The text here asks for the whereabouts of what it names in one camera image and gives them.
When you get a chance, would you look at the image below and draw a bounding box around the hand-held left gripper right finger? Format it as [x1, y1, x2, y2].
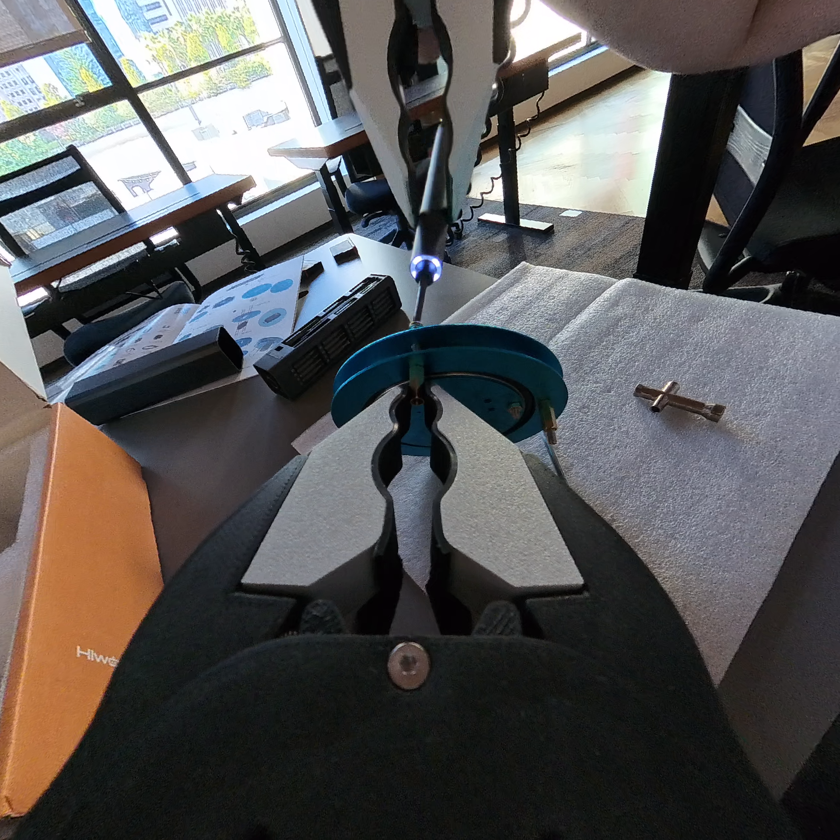
[425, 385, 586, 634]

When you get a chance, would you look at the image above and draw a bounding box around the metal cross wrench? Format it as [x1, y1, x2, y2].
[633, 381, 727, 424]

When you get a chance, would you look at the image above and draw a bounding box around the grey electric screwdriver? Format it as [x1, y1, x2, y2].
[408, 26, 455, 329]

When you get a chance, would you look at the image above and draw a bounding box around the white instruction booklet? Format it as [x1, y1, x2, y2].
[66, 303, 201, 395]

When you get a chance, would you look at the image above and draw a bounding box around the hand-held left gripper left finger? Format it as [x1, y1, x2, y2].
[240, 385, 403, 634]

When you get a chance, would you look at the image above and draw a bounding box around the coiled cable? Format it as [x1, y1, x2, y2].
[459, 98, 546, 238]
[223, 210, 263, 271]

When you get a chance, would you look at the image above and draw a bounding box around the black desk leg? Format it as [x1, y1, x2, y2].
[635, 66, 742, 290]

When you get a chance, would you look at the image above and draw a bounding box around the blue metal wheel assembly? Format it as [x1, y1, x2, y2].
[330, 323, 569, 457]

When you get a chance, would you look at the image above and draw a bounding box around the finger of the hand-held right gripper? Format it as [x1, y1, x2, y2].
[435, 0, 501, 225]
[338, 0, 422, 249]

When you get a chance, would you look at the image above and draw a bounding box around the white foam sheet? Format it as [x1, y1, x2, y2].
[292, 261, 840, 686]

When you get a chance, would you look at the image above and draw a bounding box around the black rectangular sleeve case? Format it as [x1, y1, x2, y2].
[64, 326, 245, 426]

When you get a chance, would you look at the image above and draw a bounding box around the black office chair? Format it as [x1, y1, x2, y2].
[696, 52, 840, 316]
[62, 282, 198, 365]

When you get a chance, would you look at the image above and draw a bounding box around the black screwdriver bit holder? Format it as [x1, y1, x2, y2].
[254, 274, 403, 400]

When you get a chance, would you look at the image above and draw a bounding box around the dark grey desk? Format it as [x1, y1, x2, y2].
[98, 233, 840, 802]

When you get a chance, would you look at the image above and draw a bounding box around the instruction sheet with blue circles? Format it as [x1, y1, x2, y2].
[177, 256, 304, 368]

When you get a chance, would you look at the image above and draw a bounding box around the orange cardboard box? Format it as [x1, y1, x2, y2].
[0, 262, 165, 818]

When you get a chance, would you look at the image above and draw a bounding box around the black saddle stool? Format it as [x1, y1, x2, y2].
[344, 177, 409, 245]

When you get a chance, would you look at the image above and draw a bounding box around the person's right forearm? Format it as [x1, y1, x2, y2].
[541, 0, 840, 74]

